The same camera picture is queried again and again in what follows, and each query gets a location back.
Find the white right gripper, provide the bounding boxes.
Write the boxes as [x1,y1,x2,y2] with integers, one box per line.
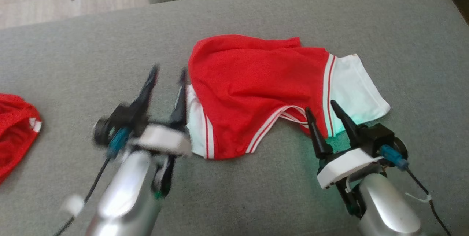
[305,100,383,216]

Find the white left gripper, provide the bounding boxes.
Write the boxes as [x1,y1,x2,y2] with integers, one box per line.
[128,65,192,197]

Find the red shorts with white panels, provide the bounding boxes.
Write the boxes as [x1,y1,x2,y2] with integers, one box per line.
[186,34,391,159]

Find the red mesh shorts white stripe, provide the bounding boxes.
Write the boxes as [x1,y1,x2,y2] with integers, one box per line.
[0,93,42,184]

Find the grey sofa seat cushion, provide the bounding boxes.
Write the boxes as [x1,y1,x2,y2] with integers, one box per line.
[0,0,469,236]

